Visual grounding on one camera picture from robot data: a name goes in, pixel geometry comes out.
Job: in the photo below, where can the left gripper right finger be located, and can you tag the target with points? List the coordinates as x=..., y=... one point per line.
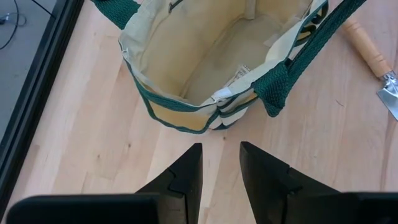
x=267, y=186

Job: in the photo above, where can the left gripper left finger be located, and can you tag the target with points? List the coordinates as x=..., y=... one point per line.
x=183, y=193

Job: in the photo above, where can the beige green gardening bag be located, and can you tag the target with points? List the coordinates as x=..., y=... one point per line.
x=217, y=56

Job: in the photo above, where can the black aluminium table frame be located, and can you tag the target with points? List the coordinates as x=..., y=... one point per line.
x=37, y=84

